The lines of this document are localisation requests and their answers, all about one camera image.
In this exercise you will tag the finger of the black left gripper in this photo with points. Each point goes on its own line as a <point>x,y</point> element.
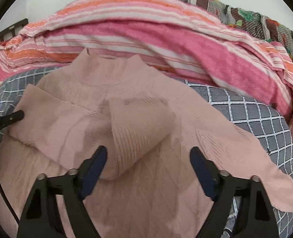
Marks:
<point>10,119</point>

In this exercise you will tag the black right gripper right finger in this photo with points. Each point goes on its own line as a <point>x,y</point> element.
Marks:
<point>241,207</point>

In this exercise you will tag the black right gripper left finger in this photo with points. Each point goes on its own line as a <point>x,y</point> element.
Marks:
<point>41,217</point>

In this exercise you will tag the pink knit sweater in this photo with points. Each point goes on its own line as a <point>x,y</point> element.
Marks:
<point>149,123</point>

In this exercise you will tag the dark wooden headboard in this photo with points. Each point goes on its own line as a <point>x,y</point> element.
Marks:
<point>12,30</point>

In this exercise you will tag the grey checked bed cover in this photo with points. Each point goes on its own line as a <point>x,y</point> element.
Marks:
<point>247,113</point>

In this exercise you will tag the pink orange striped blanket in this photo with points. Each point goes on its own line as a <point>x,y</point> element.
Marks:
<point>179,38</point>

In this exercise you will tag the brown floral patchwork quilt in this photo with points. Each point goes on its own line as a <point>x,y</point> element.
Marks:
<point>254,23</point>

